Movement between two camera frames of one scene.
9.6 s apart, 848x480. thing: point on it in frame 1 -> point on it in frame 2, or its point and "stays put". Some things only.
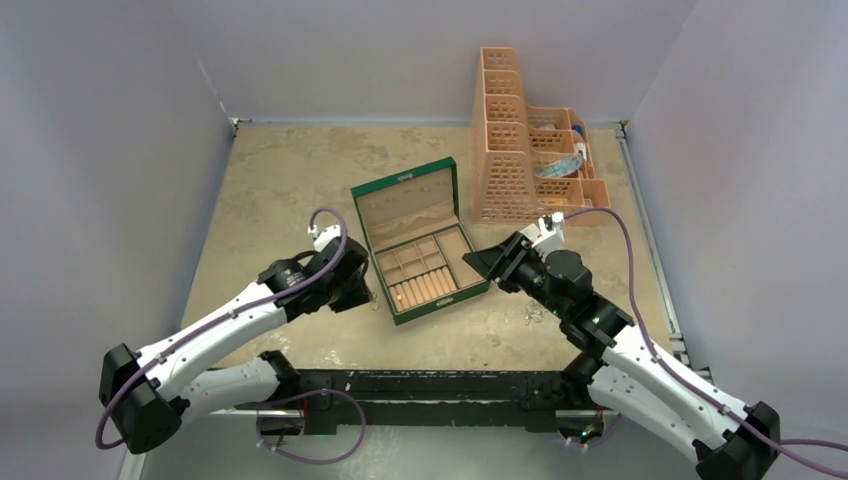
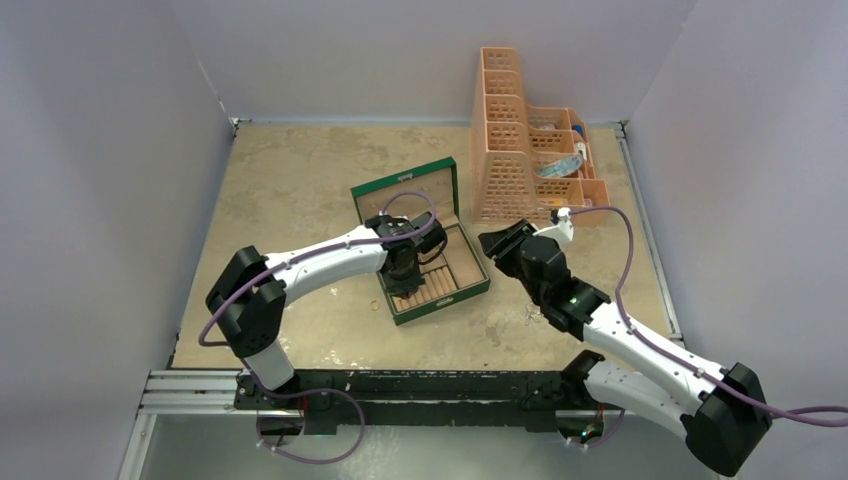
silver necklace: [534, 311] stays put
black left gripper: [359, 294] -> [408, 286]
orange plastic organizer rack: [530, 161] stays put
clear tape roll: [561, 167] stays put
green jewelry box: [425, 259] stays put
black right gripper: [515, 250] -> [497, 248]
